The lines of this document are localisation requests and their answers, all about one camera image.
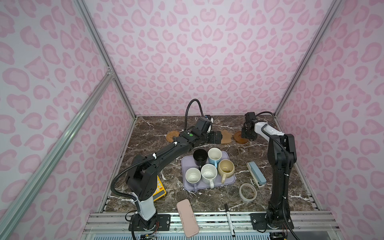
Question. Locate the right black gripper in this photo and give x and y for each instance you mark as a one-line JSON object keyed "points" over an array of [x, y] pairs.
{"points": [[243, 134]]}

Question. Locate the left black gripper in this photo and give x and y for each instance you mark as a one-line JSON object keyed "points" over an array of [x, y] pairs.
{"points": [[213, 140]]}

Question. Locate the round brown wooden coaster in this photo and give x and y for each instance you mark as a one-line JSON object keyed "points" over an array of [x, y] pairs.
{"points": [[239, 139]]}

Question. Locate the cork paw-shaped coaster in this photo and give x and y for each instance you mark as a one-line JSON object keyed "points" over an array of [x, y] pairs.
{"points": [[226, 137]]}

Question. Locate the light blue mug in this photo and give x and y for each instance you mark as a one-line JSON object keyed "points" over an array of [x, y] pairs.
{"points": [[214, 156]]}

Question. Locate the black mug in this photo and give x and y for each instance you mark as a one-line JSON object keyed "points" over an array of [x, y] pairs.
{"points": [[200, 157]]}

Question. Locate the lavender mug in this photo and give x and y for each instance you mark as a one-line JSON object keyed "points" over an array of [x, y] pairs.
{"points": [[193, 176]]}

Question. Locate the woven rattan coaster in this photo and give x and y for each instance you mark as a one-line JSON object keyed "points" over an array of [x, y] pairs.
{"points": [[172, 136]]}

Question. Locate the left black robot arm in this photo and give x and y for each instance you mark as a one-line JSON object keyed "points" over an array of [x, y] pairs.
{"points": [[142, 177]]}

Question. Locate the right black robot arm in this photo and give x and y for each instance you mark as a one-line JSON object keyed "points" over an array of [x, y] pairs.
{"points": [[282, 158]]}

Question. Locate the tan ceramic mug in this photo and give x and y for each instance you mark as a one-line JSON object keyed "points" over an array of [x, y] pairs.
{"points": [[226, 169]]}

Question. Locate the white speckled mug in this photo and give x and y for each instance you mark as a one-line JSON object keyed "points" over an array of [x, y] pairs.
{"points": [[209, 174]]}

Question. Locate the teal stapler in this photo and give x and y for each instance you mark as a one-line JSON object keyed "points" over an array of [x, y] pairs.
{"points": [[257, 175]]}

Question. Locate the clear tape roll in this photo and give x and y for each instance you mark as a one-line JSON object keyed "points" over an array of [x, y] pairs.
{"points": [[247, 192]]}

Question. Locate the black marker pen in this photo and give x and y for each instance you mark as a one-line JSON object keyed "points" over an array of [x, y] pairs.
{"points": [[233, 234]]}

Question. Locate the yellow calculator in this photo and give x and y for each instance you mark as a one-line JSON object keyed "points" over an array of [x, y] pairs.
{"points": [[160, 190]]}

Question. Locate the pink eraser case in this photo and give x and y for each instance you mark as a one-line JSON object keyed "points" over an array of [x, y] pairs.
{"points": [[188, 218]]}

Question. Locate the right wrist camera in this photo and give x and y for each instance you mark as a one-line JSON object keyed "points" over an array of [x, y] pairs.
{"points": [[250, 117]]}

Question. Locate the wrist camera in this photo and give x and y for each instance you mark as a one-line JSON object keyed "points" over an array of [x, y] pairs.
{"points": [[203, 125], [250, 117]]}

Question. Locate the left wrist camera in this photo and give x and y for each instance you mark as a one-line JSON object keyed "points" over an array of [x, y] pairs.
{"points": [[203, 125]]}

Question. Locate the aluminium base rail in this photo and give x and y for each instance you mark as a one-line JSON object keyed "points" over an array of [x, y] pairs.
{"points": [[308, 225]]}

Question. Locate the diagonal aluminium frame bar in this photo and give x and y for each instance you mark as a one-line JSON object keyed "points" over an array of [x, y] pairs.
{"points": [[21, 204]]}

